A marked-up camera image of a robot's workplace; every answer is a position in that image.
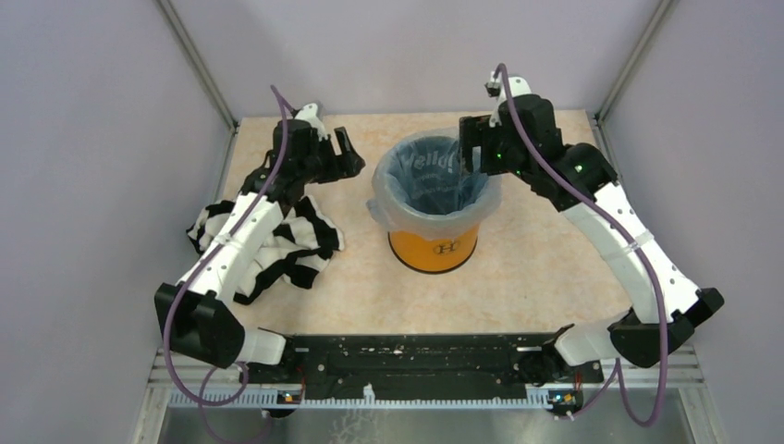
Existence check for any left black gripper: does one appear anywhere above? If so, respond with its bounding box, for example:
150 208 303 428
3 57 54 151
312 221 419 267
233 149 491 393
298 126 365 184

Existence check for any translucent blue plastic trash bag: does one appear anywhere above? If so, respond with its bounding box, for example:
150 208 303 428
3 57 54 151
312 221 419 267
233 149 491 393
366 128 502 241

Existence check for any orange gold-rimmed trash bin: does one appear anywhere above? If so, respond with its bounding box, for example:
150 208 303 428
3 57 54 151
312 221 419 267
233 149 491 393
387 225 480 275

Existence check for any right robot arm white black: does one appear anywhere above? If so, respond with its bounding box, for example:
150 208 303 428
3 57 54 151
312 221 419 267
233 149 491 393
459 93 725 381

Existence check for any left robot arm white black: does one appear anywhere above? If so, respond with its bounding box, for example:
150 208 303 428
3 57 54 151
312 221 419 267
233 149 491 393
154 117 365 383

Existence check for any black white striped cloth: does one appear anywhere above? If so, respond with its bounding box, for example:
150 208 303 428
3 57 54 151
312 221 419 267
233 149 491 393
186 195 345 305

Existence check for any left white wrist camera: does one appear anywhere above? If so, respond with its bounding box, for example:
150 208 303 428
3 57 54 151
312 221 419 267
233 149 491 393
293 102 329 141

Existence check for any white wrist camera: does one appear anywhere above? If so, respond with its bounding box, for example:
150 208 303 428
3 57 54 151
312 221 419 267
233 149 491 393
484 74 533 102
293 102 329 141

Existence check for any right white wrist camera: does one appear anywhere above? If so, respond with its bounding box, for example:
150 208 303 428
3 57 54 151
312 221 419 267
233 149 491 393
484 74 533 102

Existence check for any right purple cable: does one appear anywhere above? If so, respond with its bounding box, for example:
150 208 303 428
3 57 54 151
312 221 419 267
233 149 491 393
495 63 670 428

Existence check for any purple cable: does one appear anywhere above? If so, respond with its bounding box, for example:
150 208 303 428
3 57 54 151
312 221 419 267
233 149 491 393
495 63 670 428
162 84 295 444

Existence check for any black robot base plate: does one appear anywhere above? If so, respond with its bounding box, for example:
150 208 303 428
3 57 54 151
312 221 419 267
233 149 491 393
249 333 604 401

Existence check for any right aluminium corner post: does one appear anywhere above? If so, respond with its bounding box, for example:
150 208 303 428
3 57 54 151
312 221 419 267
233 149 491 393
594 0 679 127

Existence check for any aluminium corner post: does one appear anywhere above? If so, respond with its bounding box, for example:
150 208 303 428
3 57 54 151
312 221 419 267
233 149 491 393
594 0 679 127
153 0 238 132

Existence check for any left aluminium corner post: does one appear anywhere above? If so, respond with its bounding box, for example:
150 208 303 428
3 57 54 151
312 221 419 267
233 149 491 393
153 0 238 132

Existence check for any white toothed cable duct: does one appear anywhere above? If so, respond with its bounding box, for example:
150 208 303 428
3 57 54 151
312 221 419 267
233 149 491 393
203 386 554 411

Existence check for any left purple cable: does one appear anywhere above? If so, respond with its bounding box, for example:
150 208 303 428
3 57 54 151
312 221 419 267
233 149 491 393
162 84 295 444

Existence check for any aluminium frame rail front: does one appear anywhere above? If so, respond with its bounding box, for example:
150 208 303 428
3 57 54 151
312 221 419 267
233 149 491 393
147 346 704 389

